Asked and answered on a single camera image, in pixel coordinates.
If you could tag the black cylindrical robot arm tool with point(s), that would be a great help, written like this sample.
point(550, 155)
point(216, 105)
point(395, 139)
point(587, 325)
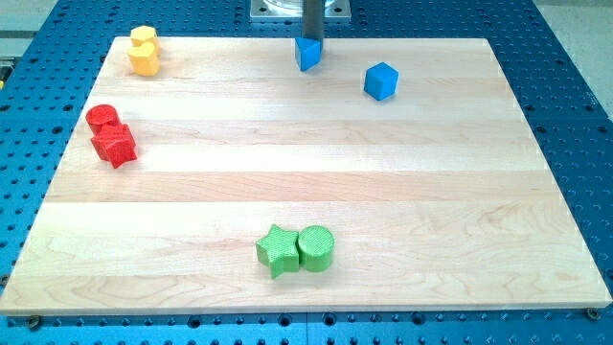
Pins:
point(313, 20)

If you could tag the yellow heart block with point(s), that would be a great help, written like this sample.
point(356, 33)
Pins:
point(144, 59)

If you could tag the green cylinder block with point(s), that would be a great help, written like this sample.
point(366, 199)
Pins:
point(315, 244)

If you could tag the green star block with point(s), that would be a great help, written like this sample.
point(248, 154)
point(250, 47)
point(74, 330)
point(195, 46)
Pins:
point(278, 250)

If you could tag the light wooden board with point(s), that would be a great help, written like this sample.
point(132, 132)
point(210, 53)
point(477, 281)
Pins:
point(439, 198)

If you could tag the blue cube block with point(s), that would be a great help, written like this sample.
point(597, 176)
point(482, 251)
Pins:
point(381, 81)

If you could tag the blue triangular prism block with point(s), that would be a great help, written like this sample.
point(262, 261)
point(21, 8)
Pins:
point(307, 52)

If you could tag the red star block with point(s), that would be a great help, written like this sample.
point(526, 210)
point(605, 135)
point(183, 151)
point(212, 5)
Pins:
point(115, 144)

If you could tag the red cylinder block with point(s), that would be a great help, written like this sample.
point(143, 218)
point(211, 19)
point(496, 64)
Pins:
point(101, 115)

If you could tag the yellow hexagon block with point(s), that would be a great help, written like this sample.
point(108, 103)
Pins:
point(145, 34)

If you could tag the blue perforated metal table plate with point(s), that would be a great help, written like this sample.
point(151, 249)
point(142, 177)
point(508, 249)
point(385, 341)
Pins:
point(49, 85)

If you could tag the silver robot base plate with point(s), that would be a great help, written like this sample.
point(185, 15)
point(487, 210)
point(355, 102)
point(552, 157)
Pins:
point(263, 11)

